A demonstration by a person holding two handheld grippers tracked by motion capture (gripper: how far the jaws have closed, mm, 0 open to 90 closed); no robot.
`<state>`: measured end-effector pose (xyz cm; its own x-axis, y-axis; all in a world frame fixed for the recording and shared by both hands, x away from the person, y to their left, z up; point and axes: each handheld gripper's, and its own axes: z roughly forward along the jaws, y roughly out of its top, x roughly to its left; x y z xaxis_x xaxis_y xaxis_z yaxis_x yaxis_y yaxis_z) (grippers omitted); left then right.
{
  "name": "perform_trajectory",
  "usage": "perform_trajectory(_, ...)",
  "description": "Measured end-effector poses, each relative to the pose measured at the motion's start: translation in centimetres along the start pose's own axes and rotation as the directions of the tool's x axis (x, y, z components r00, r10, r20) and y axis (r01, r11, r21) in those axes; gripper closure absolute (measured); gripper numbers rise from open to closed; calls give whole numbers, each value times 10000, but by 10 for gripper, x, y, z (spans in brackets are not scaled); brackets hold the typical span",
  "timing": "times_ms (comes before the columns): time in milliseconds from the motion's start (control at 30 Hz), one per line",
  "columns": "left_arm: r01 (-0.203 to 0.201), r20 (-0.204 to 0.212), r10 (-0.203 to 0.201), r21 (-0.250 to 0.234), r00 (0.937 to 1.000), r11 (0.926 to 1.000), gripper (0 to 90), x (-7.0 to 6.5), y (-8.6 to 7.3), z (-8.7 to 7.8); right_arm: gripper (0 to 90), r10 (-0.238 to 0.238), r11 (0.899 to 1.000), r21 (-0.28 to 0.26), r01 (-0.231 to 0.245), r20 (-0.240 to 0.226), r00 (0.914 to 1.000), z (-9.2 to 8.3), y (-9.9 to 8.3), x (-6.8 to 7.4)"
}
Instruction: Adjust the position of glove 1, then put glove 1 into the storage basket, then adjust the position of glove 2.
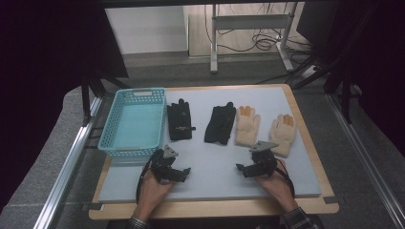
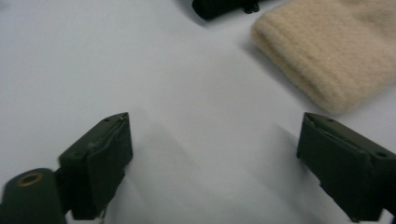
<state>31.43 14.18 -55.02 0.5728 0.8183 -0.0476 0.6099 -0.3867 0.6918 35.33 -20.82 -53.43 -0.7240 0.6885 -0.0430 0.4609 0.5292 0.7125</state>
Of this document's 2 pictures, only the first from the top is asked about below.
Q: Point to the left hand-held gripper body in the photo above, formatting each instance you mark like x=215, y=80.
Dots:
x=162, y=167

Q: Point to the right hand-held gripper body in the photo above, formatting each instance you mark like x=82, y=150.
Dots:
x=264, y=162

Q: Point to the cream glove with orange fingers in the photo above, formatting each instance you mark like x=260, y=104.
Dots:
x=246, y=130
x=283, y=133

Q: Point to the person's left hand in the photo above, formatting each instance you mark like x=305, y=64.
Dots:
x=149, y=195

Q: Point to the person's right hand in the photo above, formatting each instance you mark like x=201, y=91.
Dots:
x=281, y=189

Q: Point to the light grey table mat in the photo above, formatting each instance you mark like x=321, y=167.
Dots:
x=216, y=184

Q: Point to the turquoise plastic basket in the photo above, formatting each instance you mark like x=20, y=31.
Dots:
x=137, y=127

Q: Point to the plain black glove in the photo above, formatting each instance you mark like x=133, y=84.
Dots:
x=219, y=125

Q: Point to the black glove with logo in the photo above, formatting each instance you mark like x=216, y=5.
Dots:
x=179, y=120

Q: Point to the grey tape piece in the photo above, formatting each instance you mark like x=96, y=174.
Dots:
x=330, y=200
x=94, y=206

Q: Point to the white power strip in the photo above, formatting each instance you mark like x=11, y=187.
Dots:
x=308, y=72

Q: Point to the black tripod stand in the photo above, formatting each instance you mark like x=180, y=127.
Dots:
x=86, y=98

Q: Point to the black metal stand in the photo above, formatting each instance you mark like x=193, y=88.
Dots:
x=345, y=95

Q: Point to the white cabinet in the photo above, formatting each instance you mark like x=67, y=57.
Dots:
x=146, y=30

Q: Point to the black curtain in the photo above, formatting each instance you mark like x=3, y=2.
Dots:
x=47, y=79
x=379, y=63

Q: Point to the aluminium rail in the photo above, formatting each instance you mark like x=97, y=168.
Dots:
x=70, y=165
x=366, y=159

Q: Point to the white metal desk frame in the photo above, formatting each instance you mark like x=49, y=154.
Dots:
x=251, y=22

